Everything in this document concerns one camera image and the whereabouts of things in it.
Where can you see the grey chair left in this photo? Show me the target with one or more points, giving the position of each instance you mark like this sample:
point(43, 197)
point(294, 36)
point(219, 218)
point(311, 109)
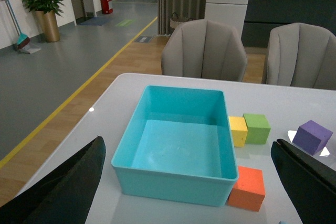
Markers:
point(204, 49)

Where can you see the green foam cube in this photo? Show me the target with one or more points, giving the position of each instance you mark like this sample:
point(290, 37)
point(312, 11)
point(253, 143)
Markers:
point(258, 128)

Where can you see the potted plant gold vase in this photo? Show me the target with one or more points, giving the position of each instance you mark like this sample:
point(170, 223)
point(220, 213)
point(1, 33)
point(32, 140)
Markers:
point(46, 12)

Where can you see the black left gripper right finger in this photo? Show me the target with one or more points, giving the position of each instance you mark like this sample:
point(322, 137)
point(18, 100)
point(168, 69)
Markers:
point(309, 183)

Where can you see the purple foam cube far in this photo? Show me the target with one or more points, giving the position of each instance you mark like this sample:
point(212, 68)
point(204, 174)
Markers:
point(312, 137)

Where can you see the grey chair right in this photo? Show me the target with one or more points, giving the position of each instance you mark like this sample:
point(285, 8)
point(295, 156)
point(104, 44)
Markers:
point(300, 55)

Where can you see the orange foam cube near bin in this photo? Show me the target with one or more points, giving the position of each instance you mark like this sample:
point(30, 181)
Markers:
point(249, 191)

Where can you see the teal broom with dustpan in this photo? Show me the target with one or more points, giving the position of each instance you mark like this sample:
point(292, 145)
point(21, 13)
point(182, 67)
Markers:
point(23, 42)

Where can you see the dark grey counter cabinet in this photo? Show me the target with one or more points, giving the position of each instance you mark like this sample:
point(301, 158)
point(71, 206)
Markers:
point(264, 15)

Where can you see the woven basket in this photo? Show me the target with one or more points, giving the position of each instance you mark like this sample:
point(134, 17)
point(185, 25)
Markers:
point(176, 20)

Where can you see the turquoise plastic bin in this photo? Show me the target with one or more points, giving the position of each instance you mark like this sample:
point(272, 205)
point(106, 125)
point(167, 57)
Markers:
point(178, 146)

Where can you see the grey chair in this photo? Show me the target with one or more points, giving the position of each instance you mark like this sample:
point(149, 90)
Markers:
point(204, 49)
point(300, 55)

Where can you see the yellow foam cube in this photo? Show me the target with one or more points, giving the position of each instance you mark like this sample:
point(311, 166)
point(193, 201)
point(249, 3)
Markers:
point(239, 130)

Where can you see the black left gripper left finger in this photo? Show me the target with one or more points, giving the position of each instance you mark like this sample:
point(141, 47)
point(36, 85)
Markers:
point(64, 195)

